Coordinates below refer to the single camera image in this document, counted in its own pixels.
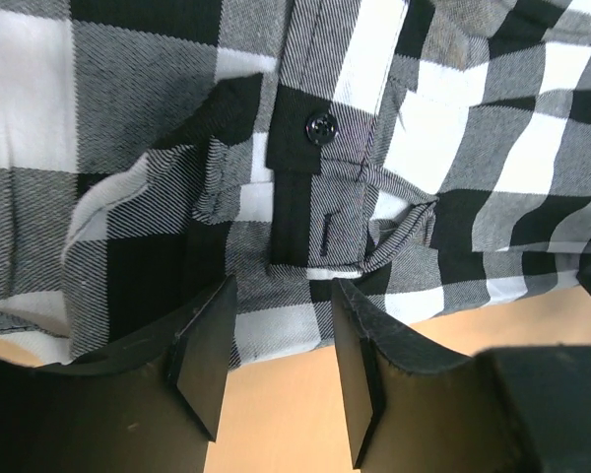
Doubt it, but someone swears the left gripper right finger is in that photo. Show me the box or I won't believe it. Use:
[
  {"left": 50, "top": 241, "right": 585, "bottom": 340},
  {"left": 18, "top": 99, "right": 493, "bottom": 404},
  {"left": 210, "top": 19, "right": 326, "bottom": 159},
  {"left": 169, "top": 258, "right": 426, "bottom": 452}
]
[{"left": 330, "top": 278, "right": 474, "bottom": 470}]

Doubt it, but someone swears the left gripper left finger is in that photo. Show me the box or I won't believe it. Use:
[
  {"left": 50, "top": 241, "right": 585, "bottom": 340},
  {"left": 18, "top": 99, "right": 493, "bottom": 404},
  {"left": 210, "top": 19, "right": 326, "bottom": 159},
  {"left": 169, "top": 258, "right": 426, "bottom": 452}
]
[{"left": 73, "top": 274, "right": 240, "bottom": 442}]

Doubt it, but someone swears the black white checkered shirt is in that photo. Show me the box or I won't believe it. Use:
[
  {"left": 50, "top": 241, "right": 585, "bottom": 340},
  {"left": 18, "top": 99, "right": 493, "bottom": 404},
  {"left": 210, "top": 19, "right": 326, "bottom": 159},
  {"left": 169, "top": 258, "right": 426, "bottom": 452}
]
[{"left": 0, "top": 1, "right": 591, "bottom": 367}]

